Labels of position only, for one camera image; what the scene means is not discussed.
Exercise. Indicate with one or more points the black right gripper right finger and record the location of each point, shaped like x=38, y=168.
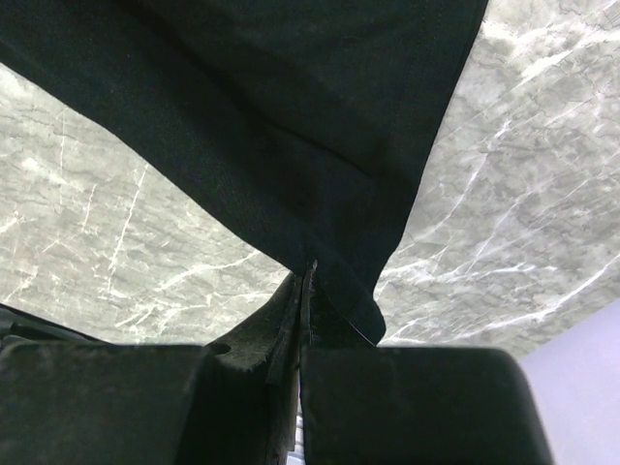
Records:
x=363, y=404

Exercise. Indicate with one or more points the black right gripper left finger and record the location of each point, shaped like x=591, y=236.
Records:
x=70, y=399

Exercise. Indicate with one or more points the black t shirt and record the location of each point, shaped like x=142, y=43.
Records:
x=304, y=127

